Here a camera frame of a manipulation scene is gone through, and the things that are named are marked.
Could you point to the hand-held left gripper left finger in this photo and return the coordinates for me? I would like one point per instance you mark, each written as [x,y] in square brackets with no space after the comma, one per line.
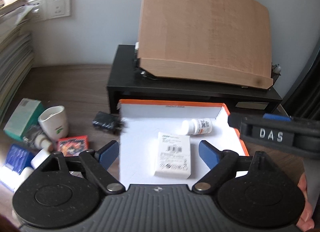
[110,153]

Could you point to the blue box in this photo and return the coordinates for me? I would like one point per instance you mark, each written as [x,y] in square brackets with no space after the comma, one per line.
[16,157]

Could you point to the black power adapter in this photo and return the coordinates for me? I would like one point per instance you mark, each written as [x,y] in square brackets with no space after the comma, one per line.
[105,122]

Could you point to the white cup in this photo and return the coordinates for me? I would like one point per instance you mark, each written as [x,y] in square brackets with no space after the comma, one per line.
[56,127]

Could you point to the red box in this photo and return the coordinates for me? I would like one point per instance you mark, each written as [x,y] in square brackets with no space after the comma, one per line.
[72,144]

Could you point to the tilted wooden board stand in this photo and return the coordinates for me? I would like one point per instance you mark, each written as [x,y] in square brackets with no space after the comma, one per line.
[200,21]

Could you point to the green white box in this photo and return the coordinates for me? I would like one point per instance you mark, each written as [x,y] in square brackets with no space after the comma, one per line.
[22,117]

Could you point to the small white container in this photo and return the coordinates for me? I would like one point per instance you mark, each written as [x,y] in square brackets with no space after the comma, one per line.
[25,175]

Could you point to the person's right hand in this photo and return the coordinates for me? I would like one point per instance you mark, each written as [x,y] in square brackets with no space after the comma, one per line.
[302,184]

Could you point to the small white bottle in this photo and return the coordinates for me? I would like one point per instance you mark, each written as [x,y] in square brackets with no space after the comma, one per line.
[41,142]
[40,158]

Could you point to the white pill bottle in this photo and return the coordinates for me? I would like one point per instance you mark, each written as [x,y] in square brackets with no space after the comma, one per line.
[200,126]

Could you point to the orange white box lid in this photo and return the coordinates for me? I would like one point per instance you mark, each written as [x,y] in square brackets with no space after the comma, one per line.
[140,134]

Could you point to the white medicine box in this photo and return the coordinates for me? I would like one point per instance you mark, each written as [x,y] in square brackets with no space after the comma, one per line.
[172,157]

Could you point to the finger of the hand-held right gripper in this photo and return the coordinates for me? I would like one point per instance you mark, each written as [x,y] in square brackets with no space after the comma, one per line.
[240,127]
[276,117]

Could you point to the black desk riser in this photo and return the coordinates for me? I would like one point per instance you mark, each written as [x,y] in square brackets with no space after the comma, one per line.
[125,71]

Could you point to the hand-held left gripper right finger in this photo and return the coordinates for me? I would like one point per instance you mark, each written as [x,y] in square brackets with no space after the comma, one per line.
[208,153]

